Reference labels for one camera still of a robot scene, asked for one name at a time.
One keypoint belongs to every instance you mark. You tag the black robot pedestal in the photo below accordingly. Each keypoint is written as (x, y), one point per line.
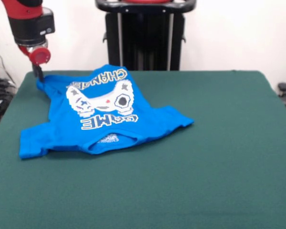
(145, 35)

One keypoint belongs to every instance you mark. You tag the dark green table cloth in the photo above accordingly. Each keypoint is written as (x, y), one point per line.
(133, 190)

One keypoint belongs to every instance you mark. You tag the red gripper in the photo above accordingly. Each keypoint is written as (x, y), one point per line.
(39, 56)

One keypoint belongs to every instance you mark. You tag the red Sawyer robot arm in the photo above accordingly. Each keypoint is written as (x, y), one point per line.
(26, 21)

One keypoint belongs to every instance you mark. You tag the blue printed t-shirt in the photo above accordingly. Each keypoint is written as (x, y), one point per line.
(62, 131)

